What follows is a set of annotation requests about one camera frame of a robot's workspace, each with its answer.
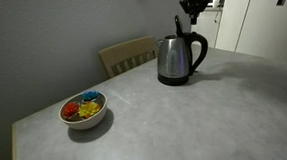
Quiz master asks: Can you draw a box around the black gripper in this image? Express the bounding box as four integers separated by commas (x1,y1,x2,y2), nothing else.
179,0,214,26

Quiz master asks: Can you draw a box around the stainless steel electric kettle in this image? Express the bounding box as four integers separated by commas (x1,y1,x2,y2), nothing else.
153,13,211,79

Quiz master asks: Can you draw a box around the black kettle power base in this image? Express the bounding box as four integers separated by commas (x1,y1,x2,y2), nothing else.
156,70,192,88

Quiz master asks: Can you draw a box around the white cabinet door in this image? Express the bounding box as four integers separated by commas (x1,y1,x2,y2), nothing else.
232,0,287,68
211,0,260,54

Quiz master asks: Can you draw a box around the wooden slat-back chair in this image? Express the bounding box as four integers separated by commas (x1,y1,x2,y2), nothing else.
97,34,161,80

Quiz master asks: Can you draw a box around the blue toy flower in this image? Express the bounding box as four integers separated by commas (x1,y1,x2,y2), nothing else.
81,89,101,102

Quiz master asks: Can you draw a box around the yellow toy flower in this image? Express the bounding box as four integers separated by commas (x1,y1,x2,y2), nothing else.
77,101,103,120

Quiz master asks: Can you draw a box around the white ceramic bowl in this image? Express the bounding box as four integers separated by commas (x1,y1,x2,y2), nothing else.
57,89,110,132

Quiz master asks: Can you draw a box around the red toy flower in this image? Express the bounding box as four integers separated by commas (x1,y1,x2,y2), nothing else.
63,101,82,119

